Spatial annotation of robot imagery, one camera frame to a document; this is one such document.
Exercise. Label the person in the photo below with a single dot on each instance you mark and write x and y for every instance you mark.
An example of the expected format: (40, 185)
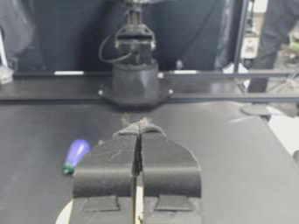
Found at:
(273, 35)

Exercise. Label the purple toy eggplant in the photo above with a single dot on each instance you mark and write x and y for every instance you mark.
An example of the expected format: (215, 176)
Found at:
(76, 154)

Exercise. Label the black metal frame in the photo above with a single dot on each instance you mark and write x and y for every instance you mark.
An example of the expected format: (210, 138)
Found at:
(234, 98)

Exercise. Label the white frame sticker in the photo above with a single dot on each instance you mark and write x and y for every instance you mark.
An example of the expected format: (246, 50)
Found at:
(68, 73)
(184, 72)

